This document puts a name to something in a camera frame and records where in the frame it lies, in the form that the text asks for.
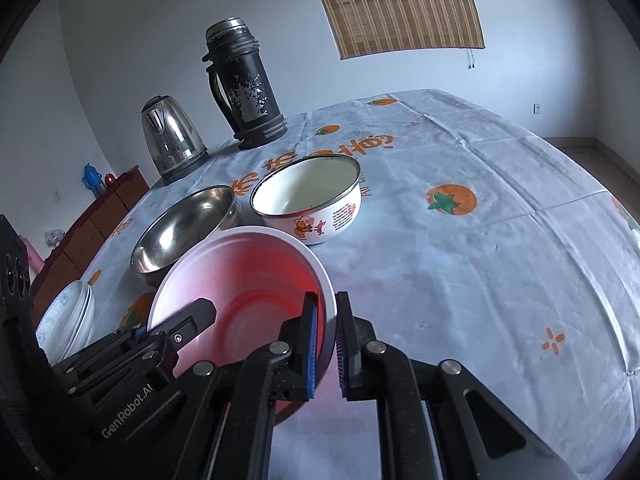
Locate bamboo window blind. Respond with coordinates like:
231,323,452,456
321,0,485,60

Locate stainless steel bowl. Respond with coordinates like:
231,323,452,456
129,185,241,287

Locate stainless steel electric kettle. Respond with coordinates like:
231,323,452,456
141,96,209,184

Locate clear plastic bag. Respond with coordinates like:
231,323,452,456
43,229,66,248

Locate white persimmon print tablecloth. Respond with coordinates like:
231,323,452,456
79,88,640,480

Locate pink thermos jug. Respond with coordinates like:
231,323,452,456
21,236,44,278

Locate red plastic bowl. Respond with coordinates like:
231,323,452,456
146,224,338,428

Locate blue thermos jug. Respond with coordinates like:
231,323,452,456
82,164,106,198

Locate brown wooden sideboard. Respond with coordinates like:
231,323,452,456
30,166,150,326

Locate white enamel cartoon bowl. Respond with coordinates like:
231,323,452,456
250,155,361,245

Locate blue patterned white bowl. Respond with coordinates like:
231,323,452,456
36,280,94,366

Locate black thermos flask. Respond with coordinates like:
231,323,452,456
203,18,288,150

